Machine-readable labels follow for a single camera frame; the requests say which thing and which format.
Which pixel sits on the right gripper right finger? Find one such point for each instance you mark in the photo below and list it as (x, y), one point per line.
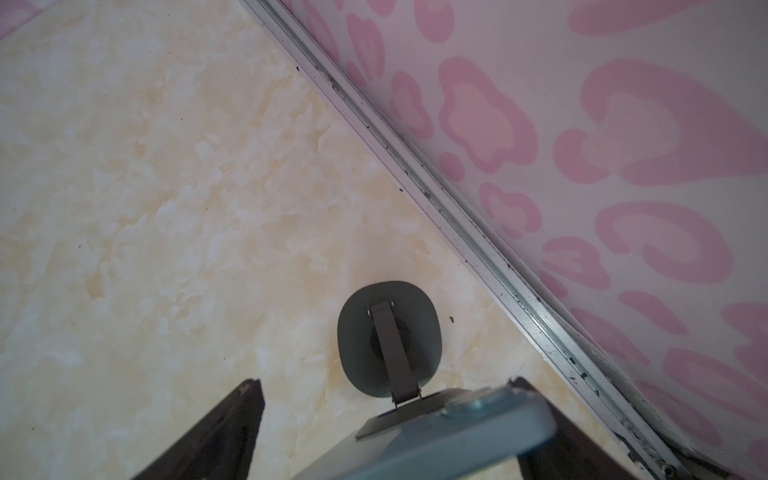
(568, 454)

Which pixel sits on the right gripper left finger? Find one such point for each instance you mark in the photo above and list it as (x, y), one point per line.
(221, 445)

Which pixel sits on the black phone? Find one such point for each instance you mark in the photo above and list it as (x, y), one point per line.
(446, 435)

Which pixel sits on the dark stand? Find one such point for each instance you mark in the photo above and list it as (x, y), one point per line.
(390, 345)

